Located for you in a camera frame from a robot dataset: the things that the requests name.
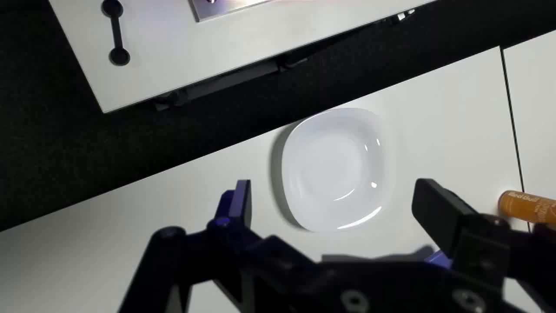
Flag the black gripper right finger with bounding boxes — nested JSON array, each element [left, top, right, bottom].
[[411, 178, 556, 313]]

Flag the black dumbbell shaped handle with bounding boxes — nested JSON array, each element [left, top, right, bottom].
[[100, 0, 131, 67]]

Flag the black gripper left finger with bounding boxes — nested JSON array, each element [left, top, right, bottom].
[[117, 178, 319, 313]]

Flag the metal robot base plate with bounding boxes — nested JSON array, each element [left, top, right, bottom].
[[187, 0, 274, 25]]

